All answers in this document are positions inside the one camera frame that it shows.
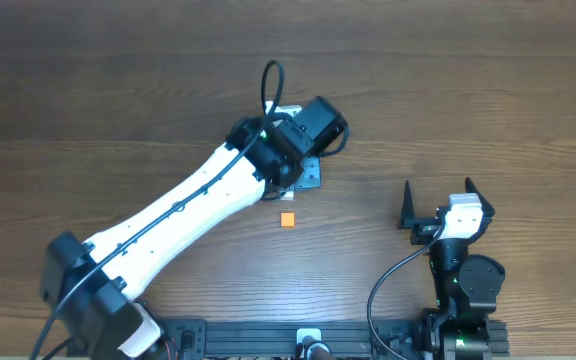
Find black cable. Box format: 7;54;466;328
28;59;350;360
366;224;447;360

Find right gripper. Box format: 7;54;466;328
293;156;496;245

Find mounting rail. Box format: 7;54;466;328
150;318;512;360

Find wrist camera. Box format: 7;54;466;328
440;193;485;241
264;101;303;121

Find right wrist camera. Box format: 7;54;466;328
440;193;485;241

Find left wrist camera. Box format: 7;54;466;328
264;101;303;121

